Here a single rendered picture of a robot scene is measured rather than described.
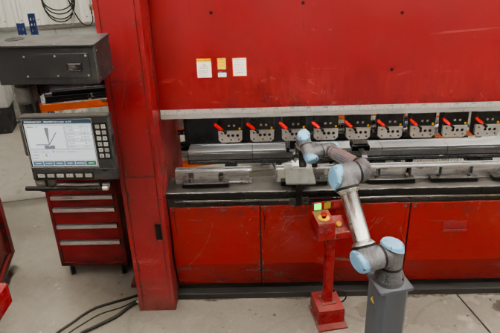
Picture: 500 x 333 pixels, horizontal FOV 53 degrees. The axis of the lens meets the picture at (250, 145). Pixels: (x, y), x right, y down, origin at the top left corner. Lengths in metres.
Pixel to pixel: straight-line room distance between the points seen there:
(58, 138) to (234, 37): 1.12
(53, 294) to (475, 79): 3.22
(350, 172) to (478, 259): 1.56
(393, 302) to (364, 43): 1.43
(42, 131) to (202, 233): 1.27
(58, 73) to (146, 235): 1.25
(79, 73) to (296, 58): 1.23
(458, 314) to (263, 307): 1.31
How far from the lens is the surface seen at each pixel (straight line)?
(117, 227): 3.76
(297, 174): 3.13
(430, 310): 3.77
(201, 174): 3.28
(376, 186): 3.30
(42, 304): 4.01
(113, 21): 2.81
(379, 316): 2.74
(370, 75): 3.08
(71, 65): 2.55
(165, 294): 3.60
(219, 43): 2.96
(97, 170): 2.70
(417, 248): 3.60
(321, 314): 3.46
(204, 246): 3.44
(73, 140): 2.67
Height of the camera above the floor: 2.46
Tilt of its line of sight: 24 degrees down
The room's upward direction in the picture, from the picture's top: 2 degrees counter-clockwise
